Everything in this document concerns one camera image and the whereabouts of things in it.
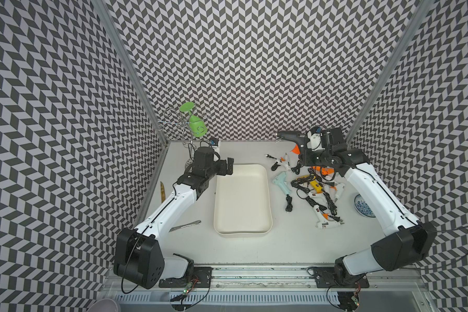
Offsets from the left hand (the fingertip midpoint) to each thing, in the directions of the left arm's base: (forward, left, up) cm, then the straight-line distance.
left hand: (223, 160), depth 83 cm
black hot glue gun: (+4, -31, +10) cm, 33 cm away
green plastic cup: (+20, +14, +2) cm, 25 cm away
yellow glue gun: (-2, -45, -19) cm, 49 cm away
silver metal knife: (-19, +18, -25) cm, 36 cm away
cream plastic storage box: (-11, -8, -21) cm, 25 cm away
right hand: (-2, -34, +3) cm, 34 cm away
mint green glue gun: (+2, -28, -19) cm, 34 cm away
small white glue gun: (+13, -31, -18) cm, 38 cm away
